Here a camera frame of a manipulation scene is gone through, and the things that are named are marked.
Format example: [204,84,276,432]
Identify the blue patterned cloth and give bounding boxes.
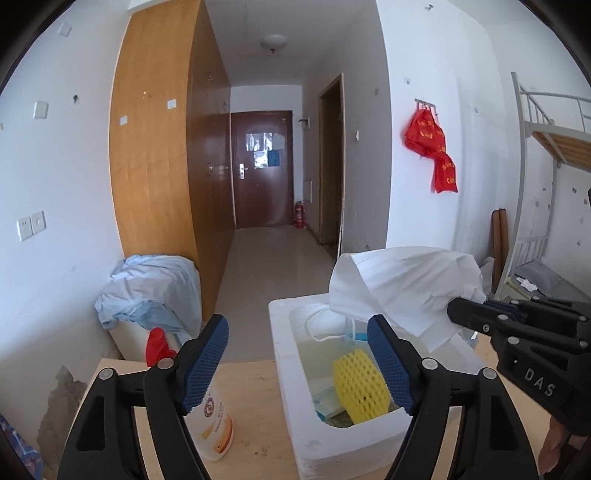
[0,413,43,480]

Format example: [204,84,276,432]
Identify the brown side door frame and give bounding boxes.
[318,74,346,245]

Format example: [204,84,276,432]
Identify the ceiling lamp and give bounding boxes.
[260,34,288,55]

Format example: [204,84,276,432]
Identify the light blue bedding bundle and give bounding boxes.
[95,254,202,335]

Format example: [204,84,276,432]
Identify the grey blanket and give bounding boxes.
[515,261,588,304]

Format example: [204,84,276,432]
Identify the paper notices on door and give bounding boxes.
[246,131,284,168]

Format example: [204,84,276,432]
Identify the dark brown entrance door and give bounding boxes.
[231,110,295,229]

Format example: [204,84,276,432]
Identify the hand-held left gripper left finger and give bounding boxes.
[56,314,230,480]

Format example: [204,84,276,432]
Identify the wooden board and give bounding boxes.
[490,209,509,296]

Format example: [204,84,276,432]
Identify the double wall socket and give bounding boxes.
[17,211,47,241]

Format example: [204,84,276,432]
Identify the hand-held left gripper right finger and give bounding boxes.
[366,314,541,480]

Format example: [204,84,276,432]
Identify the disposable face mask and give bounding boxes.
[329,246,486,354]
[314,385,352,419]
[307,308,376,346]

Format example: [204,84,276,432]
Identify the metal bunk bed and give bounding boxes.
[510,71,591,301]

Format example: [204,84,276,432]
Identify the yellow foam fruit net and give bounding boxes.
[333,349,391,424]

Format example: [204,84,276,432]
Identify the person's right hand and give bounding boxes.
[539,412,579,477]

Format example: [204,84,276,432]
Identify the white foam box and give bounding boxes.
[269,295,484,480]

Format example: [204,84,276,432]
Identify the white bottle red cap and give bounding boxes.
[146,327,235,462]

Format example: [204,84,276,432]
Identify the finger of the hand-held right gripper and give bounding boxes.
[485,297,591,331]
[446,298,590,355]

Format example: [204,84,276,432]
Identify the wooden wardrobe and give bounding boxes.
[109,0,232,324]

